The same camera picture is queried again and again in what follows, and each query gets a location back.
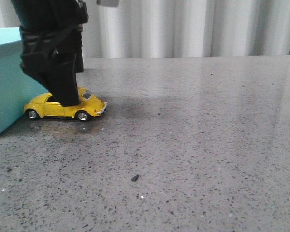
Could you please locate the white pleated curtain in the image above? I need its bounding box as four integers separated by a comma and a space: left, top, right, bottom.
0, 0, 290, 59

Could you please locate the light blue plastic box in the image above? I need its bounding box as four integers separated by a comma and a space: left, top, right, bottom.
0, 27, 48, 134

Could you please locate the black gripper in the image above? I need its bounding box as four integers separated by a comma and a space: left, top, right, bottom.
11, 0, 88, 107

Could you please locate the yellow toy beetle car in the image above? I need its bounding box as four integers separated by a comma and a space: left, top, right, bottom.
23, 87, 107, 122

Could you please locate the small black debris chip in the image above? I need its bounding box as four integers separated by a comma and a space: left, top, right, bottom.
131, 174, 139, 182

